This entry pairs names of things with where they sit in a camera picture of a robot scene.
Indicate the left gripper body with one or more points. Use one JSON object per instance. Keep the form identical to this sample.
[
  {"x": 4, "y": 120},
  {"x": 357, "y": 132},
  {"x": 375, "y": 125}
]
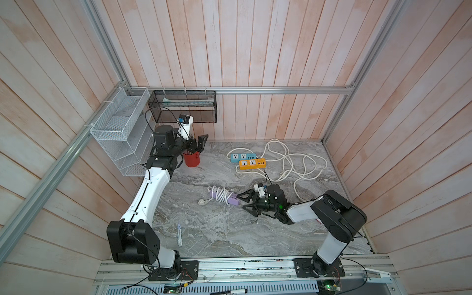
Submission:
[{"x": 190, "y": 145}]

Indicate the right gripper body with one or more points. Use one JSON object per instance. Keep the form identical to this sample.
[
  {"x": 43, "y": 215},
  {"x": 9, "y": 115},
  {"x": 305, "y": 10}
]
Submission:
[{"x": 256, "y": 201}]

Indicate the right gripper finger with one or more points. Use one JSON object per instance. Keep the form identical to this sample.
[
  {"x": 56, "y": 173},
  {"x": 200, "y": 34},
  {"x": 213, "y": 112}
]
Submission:
[
  {"x": 246, "y": 196},
  {"x": 251, "y": 209}
]

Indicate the purple power strip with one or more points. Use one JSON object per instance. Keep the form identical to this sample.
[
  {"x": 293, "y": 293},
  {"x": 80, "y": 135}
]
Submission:
[{"x": 225, "y": 196}]

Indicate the orange power strip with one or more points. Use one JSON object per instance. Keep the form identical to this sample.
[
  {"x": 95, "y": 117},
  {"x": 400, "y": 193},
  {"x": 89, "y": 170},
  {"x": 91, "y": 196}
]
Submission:
[{"x": 249, "y": 164}]

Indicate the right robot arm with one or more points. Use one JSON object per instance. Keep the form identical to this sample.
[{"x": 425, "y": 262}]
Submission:
[{"x": 342, "y": 219}]

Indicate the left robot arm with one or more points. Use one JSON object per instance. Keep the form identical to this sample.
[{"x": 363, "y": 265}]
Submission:
[{"x": 132, "y": 239}]

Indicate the red pencil cup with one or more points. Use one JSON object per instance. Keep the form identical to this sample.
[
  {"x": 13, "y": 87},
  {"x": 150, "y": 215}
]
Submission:
[{"x": 191, "y": 159}]

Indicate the black mesh basket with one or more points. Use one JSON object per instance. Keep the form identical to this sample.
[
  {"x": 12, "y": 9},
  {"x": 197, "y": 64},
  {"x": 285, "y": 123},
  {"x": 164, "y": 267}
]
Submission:
[{"x": 167, "y": 105}]

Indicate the black marker pen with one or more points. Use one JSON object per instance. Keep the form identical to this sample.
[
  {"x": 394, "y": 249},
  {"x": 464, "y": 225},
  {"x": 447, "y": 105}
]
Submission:
[{"x": 231, "y": 292}]

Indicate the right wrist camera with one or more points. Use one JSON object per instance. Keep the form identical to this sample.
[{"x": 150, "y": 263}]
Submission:
[{"x": 260, "y": 189}]

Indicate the white wire mesh shelf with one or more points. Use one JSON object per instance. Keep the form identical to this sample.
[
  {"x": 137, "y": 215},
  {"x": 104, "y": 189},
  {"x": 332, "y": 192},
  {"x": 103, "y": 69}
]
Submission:
[{"x": 124, "y": 130}]

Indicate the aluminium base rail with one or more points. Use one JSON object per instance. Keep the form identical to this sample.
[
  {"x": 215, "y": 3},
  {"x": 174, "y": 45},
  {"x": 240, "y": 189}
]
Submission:
[{"x": 365, "y": 274}]

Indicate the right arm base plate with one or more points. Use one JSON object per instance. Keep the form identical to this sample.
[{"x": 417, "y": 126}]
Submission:
[{"x": 316, "y": 268}]

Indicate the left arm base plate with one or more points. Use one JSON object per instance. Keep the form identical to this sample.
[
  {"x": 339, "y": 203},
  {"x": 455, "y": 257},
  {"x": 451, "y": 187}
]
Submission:
[{"x": 186, "y": 271}]

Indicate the horizontal aluminium wall rail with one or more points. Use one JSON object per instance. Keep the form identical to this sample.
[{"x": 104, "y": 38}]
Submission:
[{"x": 284, "y": 90}]

